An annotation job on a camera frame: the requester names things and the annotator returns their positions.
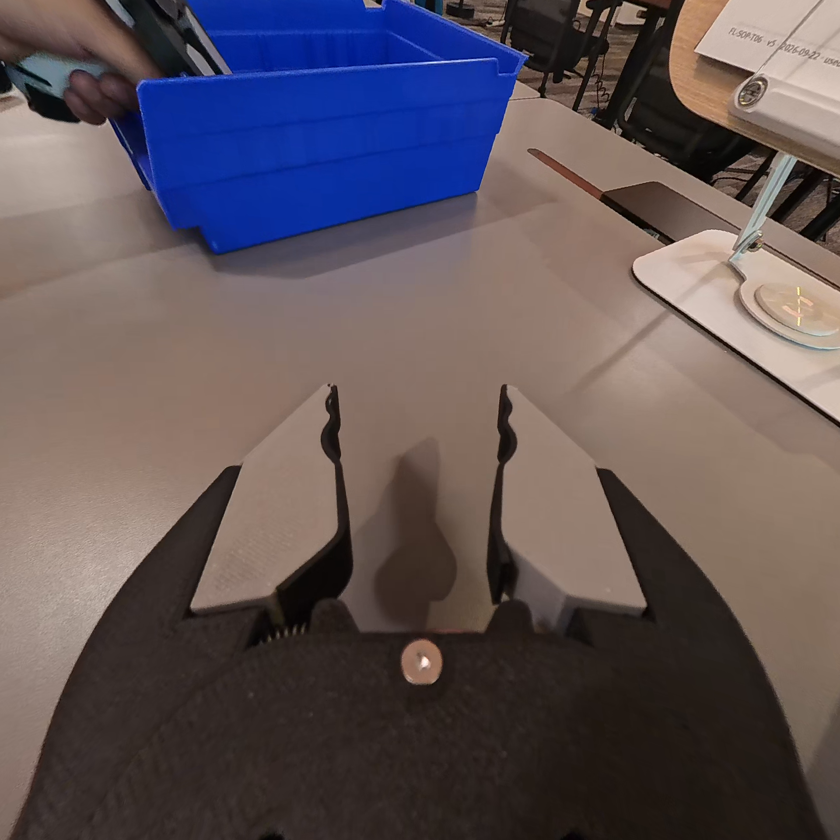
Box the printed instruction sheet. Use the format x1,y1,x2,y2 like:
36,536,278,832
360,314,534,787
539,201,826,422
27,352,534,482
694,0,840,73

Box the blue plastic bin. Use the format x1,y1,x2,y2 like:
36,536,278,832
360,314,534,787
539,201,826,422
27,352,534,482
108,0,529,256

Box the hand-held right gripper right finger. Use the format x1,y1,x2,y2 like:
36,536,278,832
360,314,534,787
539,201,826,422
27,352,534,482
486,384,648,632

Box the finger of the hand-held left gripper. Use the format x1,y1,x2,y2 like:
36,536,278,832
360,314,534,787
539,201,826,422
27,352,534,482
177,9,232,76

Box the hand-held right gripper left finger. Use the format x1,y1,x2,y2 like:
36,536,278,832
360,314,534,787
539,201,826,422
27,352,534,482
189,384,354,624

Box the person's left hand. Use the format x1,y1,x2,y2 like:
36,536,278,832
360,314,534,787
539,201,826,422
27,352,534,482
0,0,162,126

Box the dark brown desk flap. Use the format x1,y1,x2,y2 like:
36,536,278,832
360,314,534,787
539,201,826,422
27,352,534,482
600,182,739,244

